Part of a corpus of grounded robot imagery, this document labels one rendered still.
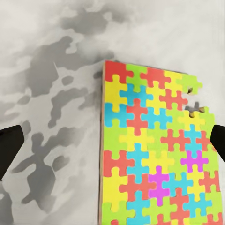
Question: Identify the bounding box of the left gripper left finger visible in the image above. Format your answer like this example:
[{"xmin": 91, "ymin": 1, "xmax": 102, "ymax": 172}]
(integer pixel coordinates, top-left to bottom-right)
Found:
[{"xmin": 0, "ymin": 125, "xmax": 24, "ymax": 181}]

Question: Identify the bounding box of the jigsaw puzzle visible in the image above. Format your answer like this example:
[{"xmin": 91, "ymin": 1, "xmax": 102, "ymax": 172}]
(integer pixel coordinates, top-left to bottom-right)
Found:
[{"xmin": 99, "ymin": 60, "xmax": 223, "ymax": 225}]

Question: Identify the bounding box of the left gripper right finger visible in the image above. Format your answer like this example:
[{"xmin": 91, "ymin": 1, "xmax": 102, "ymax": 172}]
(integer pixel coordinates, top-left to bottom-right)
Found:
[{"xmin": 210, "ymin": 124, "xmax": 225, "ymax": 162}]

